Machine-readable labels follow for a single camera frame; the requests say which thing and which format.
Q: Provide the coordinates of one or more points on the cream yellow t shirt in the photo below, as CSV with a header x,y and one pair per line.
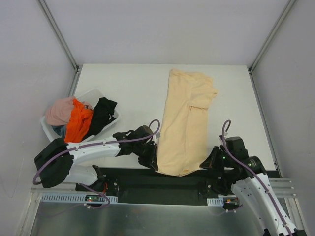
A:
x,y
182,144

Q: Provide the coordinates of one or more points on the pink t shirt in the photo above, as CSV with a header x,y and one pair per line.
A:
x,y
60,112

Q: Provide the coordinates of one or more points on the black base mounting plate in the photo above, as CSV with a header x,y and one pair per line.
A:
x,y
145,186

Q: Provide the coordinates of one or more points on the right aluminium frame post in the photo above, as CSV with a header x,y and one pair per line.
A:
x,y
272,34

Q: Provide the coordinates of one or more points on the left white cable duct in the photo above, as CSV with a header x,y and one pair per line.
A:
x,y
77,198

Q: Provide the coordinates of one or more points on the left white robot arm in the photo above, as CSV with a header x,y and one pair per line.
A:
x,y
61,162

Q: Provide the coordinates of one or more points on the left aluminium frame post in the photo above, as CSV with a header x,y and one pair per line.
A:
x,y
57,32

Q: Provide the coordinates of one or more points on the aluminium frame post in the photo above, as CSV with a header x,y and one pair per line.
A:
x,y
57,32
272,34

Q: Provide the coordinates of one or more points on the blue t shirt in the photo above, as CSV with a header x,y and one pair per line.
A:
x,y
60,130

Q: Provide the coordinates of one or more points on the orange t shirt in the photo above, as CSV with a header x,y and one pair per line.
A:
x,y
79,123

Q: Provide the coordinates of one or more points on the black t shirt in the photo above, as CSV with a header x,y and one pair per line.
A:
x,y
103,115

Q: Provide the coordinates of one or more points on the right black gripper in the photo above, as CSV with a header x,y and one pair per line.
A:
x,y
212,160

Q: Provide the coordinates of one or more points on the white cable duct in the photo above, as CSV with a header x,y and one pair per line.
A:
x,y
215,202
77,198

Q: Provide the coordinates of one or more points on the right white cable duct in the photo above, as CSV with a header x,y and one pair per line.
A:
x,y
215,202

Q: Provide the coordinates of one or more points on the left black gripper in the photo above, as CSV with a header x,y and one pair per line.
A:
x,y
148,156

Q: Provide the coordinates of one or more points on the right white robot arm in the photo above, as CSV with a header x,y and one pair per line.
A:
x,y
246,177

